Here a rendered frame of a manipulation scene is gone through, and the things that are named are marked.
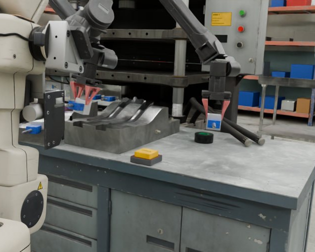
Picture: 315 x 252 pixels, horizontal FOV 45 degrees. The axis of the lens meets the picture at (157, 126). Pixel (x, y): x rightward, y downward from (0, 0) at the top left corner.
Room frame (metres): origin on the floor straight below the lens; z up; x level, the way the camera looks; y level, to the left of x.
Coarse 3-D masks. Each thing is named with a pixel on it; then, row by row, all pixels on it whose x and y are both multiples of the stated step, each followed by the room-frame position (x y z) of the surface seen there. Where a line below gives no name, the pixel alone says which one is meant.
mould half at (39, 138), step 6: (96, 102) 1.91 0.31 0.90; (90, 108) 1.83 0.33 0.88; (96, 108) 1.91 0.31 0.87; (66, 114) 1.61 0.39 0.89; (72, 114) 1.62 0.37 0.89; (78, 114) 1.69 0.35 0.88; (84, 114) 1.76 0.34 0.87; (90, 114) 1.83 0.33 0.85; (96, 114) 1.91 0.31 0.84; (24, 126) 1.48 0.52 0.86; (18, 132) 1.46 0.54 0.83; (42, 132) 1.44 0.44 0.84; (18, 138) 1.46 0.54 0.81; (24, 138) 1.46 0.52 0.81; (30, 138) 1.45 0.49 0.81; (36, 138) 1.45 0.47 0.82; (42, 138) 1.44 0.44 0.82
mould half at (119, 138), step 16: (128, 112) 1.62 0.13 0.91; (144, 112) 1.59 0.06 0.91; (160, 112) 1.59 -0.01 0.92; (80, 128) 1.41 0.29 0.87; (112, 128) 1.34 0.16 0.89; (128, 128) 1.38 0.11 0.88; (144, 128) 1.48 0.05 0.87; (160, 128) 1.60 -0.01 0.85; (176, 128) 1.74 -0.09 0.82; (80, 144) 1.41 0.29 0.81; (96, 144) 1.38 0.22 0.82; (112, 144) 1.34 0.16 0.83; (128, 144) 1.38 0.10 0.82
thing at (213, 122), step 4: (208, 116) 1.35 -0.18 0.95; (212, 116) 1.35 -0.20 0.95; (216, 116) 1.34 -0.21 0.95; (220, 116) 1.34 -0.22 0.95; (208, 120) 1.31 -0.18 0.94; (212, 120) 1.31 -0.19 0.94; (216, 120) 1.31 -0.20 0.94; (220, 120) 1.34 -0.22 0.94; (208, 124) 1.31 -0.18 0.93; (212, 124) 1.27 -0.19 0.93; (216, 124) 1.30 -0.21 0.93; (208, 128) 1.35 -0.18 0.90; (212, 128) 1.35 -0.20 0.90; (216, 128) 1.34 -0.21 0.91
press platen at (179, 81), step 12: (48, 72) 2.58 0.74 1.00; (60, 72) 2.53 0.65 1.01; (96, 72) 2.39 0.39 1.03; (108, 72) 2.34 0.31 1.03; (120, 72) 2.30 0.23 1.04; (132, 72) 2.30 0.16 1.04; (144, 72) 2.35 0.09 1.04; (156, 72) 2.41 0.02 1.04; (168, 72) 2.47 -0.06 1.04; (192, 72) 2.61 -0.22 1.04; (204, 72) 2.68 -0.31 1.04; (168, 84) 2.07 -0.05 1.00; (180, 84) 2.02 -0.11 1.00
